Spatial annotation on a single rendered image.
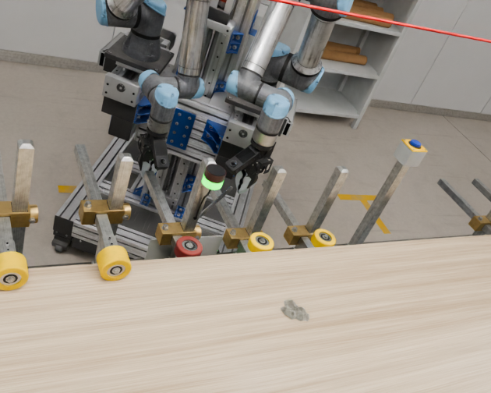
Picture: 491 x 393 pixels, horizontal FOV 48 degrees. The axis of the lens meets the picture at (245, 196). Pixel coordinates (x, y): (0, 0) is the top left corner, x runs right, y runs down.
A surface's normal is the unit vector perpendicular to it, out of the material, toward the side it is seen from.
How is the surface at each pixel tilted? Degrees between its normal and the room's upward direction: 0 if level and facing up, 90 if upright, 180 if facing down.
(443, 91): 90
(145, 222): 0
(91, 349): 0
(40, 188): 0
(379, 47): 90
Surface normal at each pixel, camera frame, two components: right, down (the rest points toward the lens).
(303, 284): 0.31, -0.76
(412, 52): 0.33, 0.65
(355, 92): -0.89, -0.02
